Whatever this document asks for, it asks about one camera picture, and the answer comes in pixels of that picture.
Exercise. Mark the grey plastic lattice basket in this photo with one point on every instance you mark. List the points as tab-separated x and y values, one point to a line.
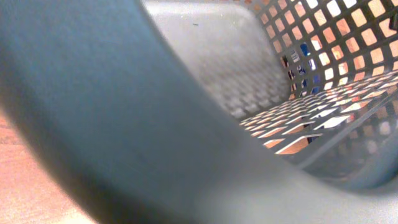
182	111

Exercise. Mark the blue Kleenex tissue pack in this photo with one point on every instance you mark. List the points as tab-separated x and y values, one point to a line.
301	69

